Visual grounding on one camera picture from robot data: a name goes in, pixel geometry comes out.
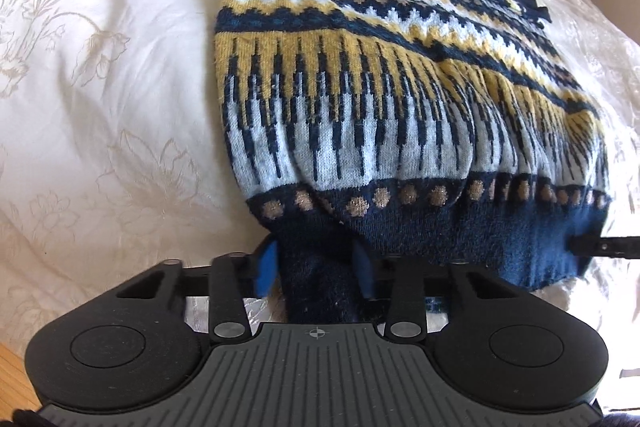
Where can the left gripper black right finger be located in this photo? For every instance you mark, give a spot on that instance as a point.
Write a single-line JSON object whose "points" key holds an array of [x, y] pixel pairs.
{"points": [[399, 283]]}

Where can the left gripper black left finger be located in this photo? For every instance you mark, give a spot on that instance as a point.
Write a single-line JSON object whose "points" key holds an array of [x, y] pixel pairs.
{"points": [[232, 278]]}

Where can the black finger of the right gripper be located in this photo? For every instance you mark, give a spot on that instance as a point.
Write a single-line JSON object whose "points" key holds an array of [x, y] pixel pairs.
{"points": [[608, 247]]}

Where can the navy yellow patterned knit sweater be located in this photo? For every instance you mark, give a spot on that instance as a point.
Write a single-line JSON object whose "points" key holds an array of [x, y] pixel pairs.
{"points": [[439, 129]]}

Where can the cream floral bedspread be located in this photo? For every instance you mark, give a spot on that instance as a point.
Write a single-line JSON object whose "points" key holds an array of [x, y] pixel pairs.
{"points": [[112, 155]]}

